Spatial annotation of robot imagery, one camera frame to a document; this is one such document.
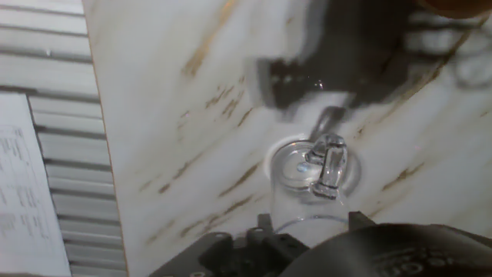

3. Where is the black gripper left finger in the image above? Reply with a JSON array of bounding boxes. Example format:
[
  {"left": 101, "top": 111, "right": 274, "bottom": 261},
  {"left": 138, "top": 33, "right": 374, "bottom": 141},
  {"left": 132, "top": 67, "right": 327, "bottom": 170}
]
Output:
[{"left": 149, "top": 213, "right": 311, "bottom": 277}]

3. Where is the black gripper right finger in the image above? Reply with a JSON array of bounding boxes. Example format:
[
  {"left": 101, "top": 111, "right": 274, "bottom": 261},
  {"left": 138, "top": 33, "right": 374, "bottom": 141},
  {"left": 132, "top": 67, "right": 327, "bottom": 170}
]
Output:
[{"left": 347, "top": 210, "right": 377, "bottom": 232}]

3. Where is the clear glass mug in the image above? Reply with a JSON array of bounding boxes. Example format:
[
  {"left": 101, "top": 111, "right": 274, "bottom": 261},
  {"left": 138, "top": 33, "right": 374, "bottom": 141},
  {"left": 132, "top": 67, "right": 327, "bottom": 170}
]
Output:
[{"left": 268, "top": 132, "right": 351, "bottom": 248}]

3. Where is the white marble pattern board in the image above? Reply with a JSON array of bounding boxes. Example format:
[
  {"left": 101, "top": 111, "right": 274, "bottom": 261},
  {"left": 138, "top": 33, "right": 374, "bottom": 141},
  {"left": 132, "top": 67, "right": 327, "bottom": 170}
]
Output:
[{"left": 81, "top": 0, "right": 492, "bottom": 277}]

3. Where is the white printed paper sheet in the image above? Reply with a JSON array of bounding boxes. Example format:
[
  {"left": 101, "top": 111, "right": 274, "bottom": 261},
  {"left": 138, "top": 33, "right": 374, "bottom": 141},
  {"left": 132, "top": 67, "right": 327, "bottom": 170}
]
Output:
[{"left": 0, "top": 92, "right": 72, "bottom": 277}]

